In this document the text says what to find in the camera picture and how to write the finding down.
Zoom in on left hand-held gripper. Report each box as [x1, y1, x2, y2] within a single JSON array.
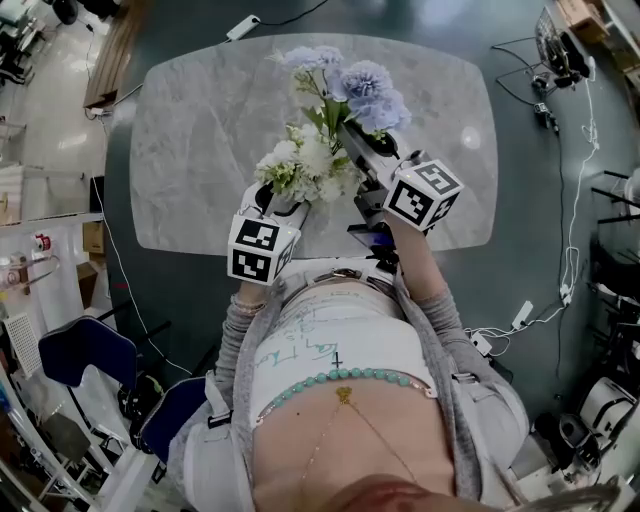
[[227, 180, 311, 287]]

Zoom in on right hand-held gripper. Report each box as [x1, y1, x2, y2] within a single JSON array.
[[337, 123, 464, 232]]

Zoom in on purple flowers bunch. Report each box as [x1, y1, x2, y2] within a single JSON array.
[[267, 44, 414, 156]]

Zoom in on white flowers bunch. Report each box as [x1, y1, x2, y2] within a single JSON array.
[[253, 122, 366, 204]]

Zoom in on person's right forearm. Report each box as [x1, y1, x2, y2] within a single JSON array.
[[387, 219, 469, 346]]

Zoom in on person's left forearm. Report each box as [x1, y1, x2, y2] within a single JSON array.
[[222, 279, 279, 381]]

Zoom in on white trousers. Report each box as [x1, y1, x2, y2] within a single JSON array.
[[287, 257, 401, 296]]

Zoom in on black waist-mounted phone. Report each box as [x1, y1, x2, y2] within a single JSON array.
[[347, 223, 401, 274]]

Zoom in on grey marble table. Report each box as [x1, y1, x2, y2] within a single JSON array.
[[128, 32, 499, 257]]

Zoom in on belt with metal buckle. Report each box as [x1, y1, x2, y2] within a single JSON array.
[[312, 267, 396, 291]]

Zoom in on white scribbled top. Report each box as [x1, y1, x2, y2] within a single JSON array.
[[247, 289, 436, 431]]

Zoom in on small black floor device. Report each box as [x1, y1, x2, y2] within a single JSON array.
[[532, 102, 562, 135]]

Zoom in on closed cardboard box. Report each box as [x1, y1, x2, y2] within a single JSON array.
[[82, 221, 106, 254]]

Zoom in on open cardboard box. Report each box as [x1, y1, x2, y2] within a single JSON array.
[[75, 259, 104, 310]]

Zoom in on white metal workbench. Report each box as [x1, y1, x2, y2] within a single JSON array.
[[0, 212, 109, 326]]

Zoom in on brown wooden platform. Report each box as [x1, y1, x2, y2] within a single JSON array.
[[82, 0, 146, 111]]

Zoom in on black wheeled base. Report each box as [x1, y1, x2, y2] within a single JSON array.
[[119, 374, 166, 441]]

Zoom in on person's upper chest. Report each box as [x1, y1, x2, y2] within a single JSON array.
[[252, 384, 456, 496]]

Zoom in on grey knit cardigan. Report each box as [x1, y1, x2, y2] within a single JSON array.
[[169, 279, 531, 512]]

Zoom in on pink round gadget with loop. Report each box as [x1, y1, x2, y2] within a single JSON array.
[[0, 254, 61, 296]]

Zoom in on white perforated board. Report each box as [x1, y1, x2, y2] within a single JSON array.
[[2, 312, 41, 379]]

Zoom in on person's head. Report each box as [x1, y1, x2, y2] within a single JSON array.
[[324, 472, 501, 512]]

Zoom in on white floor machine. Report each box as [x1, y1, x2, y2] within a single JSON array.
[[579, 375, 640, 444]]

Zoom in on pearl bead bracelets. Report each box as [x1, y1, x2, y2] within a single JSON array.
[[232, 294, 271, 316]]

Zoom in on black floor cable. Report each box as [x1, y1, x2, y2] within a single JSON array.
[[257, 0, 330, 27]]

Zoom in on thin white floor cable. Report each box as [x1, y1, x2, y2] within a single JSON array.
[[89, 107, 194, 376]]

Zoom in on green bead necklace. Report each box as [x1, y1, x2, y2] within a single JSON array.
[[257, 367, 436, 426]]

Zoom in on thin gold chain necklace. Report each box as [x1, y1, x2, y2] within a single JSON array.
[[299, 384, 421, 494]]

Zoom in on long white cable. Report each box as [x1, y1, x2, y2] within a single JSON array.
[[562, 59, 601, 301]]

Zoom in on tangled white cables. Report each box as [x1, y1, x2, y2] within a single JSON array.
[[464, 319, 516, 359]]

